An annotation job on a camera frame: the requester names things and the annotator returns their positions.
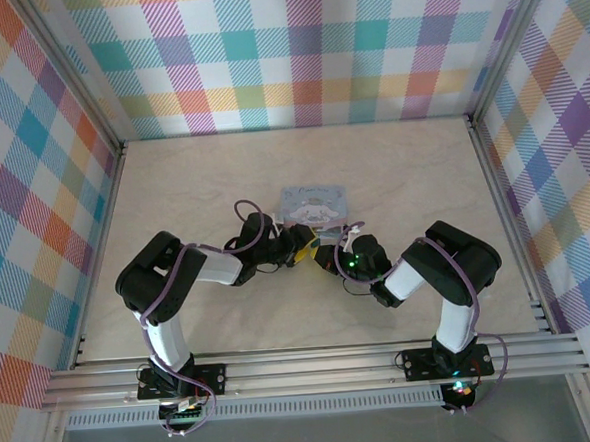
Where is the aluminium side rail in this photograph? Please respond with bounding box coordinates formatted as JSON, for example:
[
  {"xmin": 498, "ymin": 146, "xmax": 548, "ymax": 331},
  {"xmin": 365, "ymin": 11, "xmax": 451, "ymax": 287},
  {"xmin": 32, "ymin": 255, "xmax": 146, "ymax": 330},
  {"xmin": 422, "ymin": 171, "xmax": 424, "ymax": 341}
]
[
  {"xmin": 57, "ymin": 140, "xmax": 142, "ymax": 369},
  {"xmin": 466, "ymin": 108, "xmax": 561, "ymax": 341}
]

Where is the aluminium corner post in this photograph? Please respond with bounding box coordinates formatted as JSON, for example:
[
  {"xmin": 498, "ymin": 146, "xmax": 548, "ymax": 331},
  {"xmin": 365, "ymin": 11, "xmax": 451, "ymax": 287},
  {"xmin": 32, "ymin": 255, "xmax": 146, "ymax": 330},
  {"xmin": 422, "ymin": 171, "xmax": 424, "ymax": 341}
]
[
  {"xmin": 459, "ymin": 0, "xmax": 570, "ymax": 127},
  {"xmin": 19, "ymin": 0, "xmax": 127, "ymax": 157}
]

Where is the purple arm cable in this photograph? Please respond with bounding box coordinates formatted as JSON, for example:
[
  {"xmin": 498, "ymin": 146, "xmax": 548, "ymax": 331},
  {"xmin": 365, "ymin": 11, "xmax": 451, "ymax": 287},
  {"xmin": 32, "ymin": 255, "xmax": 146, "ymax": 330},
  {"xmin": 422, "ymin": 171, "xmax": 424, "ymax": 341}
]
[
  {"xmin": 332, "ymin": 216, "xmax": 512, "ymax": 422},
  {"xmin": 132, "ymin": 196, "xmax": 292, "ymax": 439}
]

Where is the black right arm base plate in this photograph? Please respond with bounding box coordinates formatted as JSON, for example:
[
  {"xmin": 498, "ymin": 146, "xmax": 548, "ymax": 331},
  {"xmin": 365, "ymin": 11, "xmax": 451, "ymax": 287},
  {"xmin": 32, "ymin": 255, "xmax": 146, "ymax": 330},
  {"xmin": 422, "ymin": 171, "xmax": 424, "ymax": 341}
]
[{"xmin": 401, "ymin": 341, "xmax": 494, "ymax": 383}]

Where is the grey slotted cable duct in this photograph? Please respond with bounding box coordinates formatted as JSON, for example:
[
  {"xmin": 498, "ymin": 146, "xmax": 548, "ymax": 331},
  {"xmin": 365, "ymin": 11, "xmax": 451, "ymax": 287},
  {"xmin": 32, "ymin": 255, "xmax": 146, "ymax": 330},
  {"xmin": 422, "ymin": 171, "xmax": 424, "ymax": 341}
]
[{"xmin": 64, "ymin": 389, "xmax": 447, "ymax": 430}]

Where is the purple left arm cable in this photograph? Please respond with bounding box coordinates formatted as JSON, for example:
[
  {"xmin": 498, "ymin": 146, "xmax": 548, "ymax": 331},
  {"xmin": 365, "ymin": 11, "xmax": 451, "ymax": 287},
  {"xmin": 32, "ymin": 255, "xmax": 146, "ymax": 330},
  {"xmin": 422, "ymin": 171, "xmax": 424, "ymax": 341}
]
[{"xmin": 132, "ymin": 196, "xmax": 292, "ymax": 439}]

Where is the long aluminium base rail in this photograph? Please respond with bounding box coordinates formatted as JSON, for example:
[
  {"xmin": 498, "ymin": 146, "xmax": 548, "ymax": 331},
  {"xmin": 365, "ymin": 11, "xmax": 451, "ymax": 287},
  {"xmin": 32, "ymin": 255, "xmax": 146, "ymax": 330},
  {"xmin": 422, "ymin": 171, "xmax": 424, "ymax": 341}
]
[{"xmin": 36, "ymin": 330, "xmax": 590, "ymax": 412}]

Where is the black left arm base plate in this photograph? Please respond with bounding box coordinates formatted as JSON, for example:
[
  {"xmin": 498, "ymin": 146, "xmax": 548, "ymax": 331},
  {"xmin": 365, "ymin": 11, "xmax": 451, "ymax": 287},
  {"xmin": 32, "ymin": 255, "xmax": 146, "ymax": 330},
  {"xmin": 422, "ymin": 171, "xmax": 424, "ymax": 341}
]
[{"xmin": 135, "ymin": 362, "xmax": 229, "ymax": 401}]

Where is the light blue cartoon box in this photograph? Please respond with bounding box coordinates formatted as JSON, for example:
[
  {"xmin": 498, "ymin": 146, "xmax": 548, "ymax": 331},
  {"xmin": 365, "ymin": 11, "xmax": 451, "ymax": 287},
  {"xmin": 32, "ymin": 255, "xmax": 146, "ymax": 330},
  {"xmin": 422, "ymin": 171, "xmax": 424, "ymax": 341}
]
[{"xmin": 275, "ymin": 182, "xmax": 353, "ymax": 244}]

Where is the grey metal sheet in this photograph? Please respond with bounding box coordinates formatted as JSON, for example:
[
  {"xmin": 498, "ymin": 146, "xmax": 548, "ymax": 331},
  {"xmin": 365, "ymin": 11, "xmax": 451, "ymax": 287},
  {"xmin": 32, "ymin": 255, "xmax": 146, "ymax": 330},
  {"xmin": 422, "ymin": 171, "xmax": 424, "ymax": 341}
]
[{"xmin": 49, "ymin": 396, "xmax": 590, "ymax": 442}]

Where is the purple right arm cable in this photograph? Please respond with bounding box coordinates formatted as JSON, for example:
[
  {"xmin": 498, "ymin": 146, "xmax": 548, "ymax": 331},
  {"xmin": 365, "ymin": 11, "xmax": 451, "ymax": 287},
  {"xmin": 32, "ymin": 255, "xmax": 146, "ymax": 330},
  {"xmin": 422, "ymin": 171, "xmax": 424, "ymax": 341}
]
[{"xmin": 332, "ymin": 216, "xmax": 512, "ymax": 422}]

